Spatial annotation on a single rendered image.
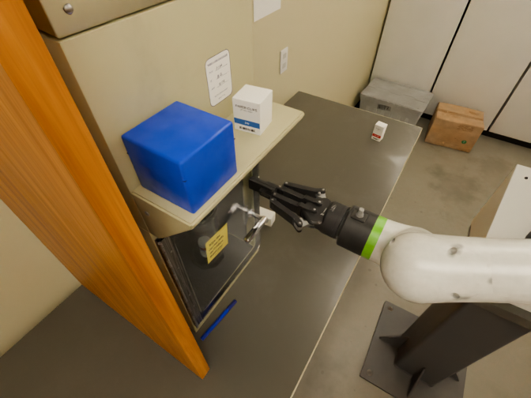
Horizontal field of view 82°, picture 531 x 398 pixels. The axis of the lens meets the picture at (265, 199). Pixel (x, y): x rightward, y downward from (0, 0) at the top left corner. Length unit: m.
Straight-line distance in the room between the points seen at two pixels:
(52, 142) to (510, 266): 0.52
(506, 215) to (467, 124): 2.19
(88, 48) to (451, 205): 2.69
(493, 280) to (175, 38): 0.52
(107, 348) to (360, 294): 1.51
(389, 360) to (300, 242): 1.08
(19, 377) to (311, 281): 0.82
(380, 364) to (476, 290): 1.48
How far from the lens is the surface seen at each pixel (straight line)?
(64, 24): 0.38
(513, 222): 1.17
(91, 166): 0.31
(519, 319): 1.21
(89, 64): 0.39
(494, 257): 0.51
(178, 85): 0.48
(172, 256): 0.61
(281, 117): 0.58
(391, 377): 1.96
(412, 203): 2.71
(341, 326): 1.99
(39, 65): 0.27
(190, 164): 0.36
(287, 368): 0.91
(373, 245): 0.62
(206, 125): 0.40
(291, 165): 1.34
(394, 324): 2.07
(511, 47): 3.42
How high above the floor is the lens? 1.82
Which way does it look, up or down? 48 degrees down
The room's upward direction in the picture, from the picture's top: straight up
